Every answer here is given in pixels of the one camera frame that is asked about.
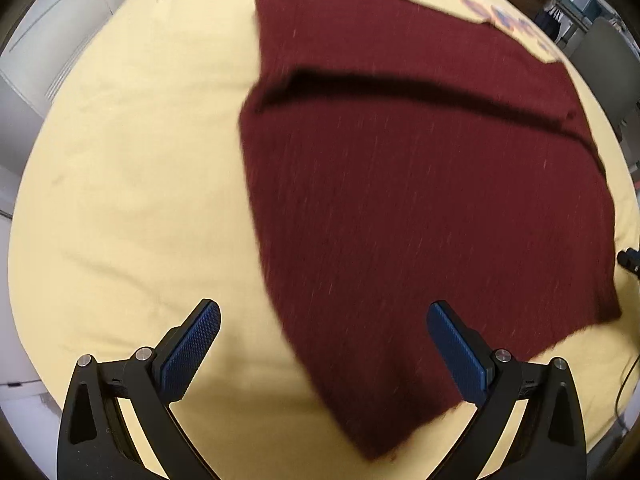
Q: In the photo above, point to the dark red knitted sweater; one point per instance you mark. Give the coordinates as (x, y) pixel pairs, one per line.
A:
(410, 210)

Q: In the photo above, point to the white wardrobe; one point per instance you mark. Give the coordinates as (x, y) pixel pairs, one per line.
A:
(30, 60)

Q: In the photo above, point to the dark blue bag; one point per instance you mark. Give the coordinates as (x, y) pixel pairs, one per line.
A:
(550, 22)

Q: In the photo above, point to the grey chair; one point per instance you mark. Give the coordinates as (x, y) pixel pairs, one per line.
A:
(607, 60)

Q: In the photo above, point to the yellow dinosaur print bedspread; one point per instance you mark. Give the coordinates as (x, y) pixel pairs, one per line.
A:
(140, 185)

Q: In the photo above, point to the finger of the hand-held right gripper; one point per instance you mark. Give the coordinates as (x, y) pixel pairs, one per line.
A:
(630, 260)

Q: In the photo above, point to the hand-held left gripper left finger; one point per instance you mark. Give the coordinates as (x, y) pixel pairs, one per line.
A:
(192, 347)

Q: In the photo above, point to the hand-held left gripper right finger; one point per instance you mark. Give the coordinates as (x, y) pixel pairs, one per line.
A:
(457, 350)

